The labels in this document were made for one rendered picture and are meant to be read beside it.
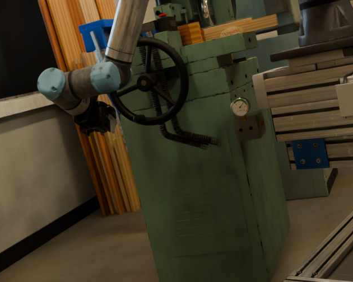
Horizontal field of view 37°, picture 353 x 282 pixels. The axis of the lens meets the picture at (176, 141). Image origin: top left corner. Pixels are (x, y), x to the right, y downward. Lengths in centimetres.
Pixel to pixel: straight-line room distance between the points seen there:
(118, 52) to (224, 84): 54
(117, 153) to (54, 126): 45
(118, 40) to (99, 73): 14
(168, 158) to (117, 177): 143
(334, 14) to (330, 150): 34
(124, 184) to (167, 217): 137
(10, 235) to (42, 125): 72
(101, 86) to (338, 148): 61
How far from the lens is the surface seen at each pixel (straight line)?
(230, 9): 214
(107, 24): 284
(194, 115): 186
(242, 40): 179
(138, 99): 193
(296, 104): 132
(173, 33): 183
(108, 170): 330
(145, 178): 199
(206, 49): 182
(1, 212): 297
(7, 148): 306
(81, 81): 130
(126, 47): 139
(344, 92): 114
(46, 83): 132
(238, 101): 175
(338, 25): 128
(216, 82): 182
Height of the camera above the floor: 84
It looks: 8 degrees down
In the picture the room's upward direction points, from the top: 13 degrees counter-clockwise
